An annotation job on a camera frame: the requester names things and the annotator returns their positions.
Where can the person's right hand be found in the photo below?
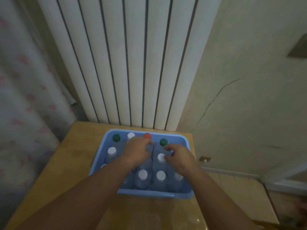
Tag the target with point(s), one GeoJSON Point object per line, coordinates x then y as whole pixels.
{"type": "Point", "coordinates": [184, 160]}

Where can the person's left hand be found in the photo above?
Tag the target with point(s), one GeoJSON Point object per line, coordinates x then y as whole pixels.
{"type": "Point", "coordinates": [136, 150]}

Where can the white cap red label bottle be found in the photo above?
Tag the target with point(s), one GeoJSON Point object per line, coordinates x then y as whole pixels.
{"type": "Point", "coordinates": [161, 157]}

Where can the blue plastic bin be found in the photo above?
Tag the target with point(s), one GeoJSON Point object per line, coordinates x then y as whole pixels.
{"type": "Point", "coordinates": [153, 194]}

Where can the person's left forearm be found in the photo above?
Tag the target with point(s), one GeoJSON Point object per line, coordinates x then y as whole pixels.
{"type": "Point", "coordinates": [76, 203]}

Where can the person's right forearm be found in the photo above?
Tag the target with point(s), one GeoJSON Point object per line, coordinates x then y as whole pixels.
{"type": "Point", "coordinates": [215, 206]}

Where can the white baseboard strip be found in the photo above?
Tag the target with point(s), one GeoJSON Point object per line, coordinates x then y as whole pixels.
{"type": "Point", "coordinates": [230, 172]}

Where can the wooden table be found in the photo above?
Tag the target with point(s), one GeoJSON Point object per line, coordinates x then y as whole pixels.
{"type": "Point", "coordinates": [72, 153]}

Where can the white ribbed radiator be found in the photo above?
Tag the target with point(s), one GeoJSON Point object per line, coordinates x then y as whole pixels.
{"type": "Point", "coordinates": [132, 57]}

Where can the pink heart print curtain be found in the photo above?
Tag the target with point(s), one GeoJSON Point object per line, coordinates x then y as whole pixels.
{"type": "Point", "coordinates": [24, 105]}

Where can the white door frame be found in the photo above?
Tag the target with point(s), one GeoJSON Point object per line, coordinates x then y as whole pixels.
{"type": "Point", "coordinates": [285, 185]}

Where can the grey wall plate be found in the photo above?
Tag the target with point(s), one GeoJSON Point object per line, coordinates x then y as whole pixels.
{"type": "Point", "coordinates": [298, 46]}

